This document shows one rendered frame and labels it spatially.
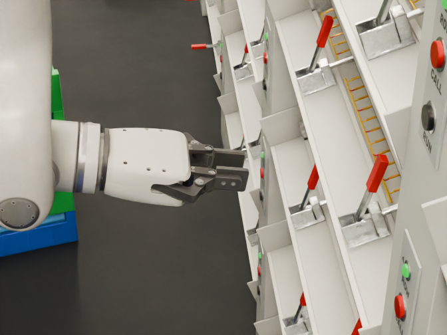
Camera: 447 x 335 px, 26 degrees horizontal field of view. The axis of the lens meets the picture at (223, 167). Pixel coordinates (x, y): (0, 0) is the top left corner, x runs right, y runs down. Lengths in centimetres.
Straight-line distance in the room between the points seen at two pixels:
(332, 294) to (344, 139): 20
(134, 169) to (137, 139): 6
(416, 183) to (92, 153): 56
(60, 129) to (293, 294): 47
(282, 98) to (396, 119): 71
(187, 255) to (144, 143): 84
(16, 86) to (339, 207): 36
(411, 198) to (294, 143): 73
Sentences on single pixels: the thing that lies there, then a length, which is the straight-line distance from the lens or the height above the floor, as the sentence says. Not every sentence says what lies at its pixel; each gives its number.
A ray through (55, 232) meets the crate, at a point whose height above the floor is 3.
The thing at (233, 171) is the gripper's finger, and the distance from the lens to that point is 116.
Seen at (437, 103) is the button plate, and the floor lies 100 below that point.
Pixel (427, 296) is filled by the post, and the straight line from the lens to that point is 64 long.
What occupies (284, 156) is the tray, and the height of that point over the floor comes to 52.
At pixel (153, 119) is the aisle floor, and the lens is 238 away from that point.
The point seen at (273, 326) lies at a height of 15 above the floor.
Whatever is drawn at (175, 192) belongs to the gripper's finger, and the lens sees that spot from 112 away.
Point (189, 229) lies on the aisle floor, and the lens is 204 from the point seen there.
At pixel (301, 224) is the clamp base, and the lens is 123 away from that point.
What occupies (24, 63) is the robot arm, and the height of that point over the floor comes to 80.
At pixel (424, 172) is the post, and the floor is 95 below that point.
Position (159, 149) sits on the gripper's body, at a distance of 115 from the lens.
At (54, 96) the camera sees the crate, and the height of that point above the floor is 36.
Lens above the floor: 131
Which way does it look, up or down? 36 degrees down
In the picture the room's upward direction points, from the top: straight up
